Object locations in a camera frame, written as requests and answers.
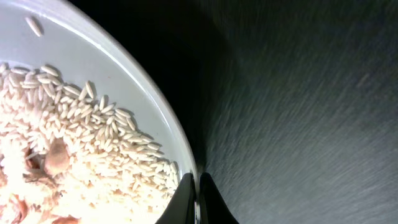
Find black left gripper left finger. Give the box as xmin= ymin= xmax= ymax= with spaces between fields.
xmin=156 ymin=173 xmax=196 ymax=224

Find grey plate with food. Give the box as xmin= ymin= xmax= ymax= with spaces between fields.
xmin=1 ymin=1 xmax=197 ymax=223

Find black rectangular tray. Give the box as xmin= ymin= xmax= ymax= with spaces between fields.
xmin=75 ymin=0 xmax=397 ymax=223

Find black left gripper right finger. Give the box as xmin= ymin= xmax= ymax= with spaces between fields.
xmin=199 ymin=172 xmax=239 ymax=224

